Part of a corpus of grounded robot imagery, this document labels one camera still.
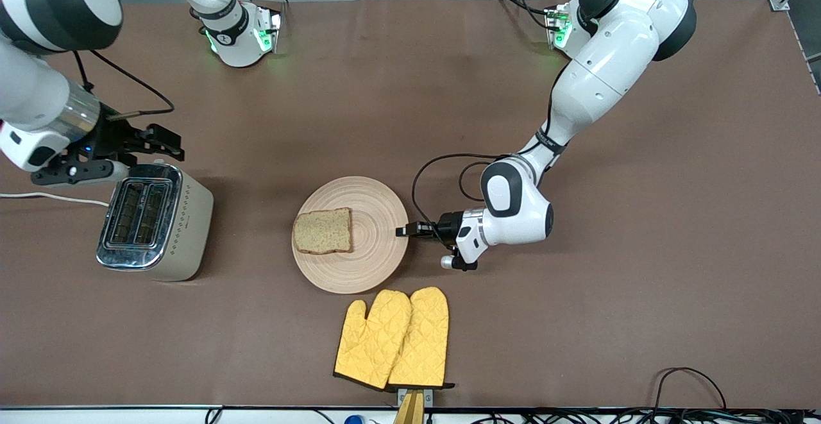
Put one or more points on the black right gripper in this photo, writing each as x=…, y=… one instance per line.
x=113, y=136

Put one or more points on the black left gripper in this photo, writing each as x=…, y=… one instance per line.
x=447, y=225

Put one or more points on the round wooden plate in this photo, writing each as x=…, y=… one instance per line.
x=372, y=251

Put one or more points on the brown bread slice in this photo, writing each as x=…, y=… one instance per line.
x=324, y=231

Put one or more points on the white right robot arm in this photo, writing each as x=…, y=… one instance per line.
x=25, y=90

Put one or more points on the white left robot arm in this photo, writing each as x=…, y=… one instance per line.
x=609, y=58

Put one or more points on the chrome two-slot toaster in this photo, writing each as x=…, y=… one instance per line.
x=186, y=219

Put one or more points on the yellow quilted oven mitt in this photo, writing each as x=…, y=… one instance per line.
x=372, y=340
x=423, y=340

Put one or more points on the small blue object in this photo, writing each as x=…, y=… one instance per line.
x=353, y=420

